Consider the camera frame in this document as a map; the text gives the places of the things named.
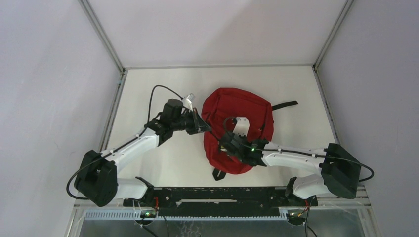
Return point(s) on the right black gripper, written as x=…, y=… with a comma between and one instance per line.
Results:
x=229, y=152

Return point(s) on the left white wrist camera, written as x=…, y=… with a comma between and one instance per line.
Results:
x=187, y=101

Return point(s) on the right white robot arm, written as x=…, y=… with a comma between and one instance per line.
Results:
x=331, y=170

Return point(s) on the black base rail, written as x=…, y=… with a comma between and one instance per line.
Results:
x=220, y=202

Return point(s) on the red student backpack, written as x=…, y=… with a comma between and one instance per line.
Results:
x=233, y=102

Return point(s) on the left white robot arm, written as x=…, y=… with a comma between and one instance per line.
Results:
x=97, y=178

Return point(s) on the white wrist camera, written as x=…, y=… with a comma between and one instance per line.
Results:
x=242, y=126
x=187, y=101

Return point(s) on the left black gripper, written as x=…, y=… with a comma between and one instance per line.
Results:
x=198, y=125

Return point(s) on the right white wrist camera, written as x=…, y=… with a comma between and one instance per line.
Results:
x=242, y=126

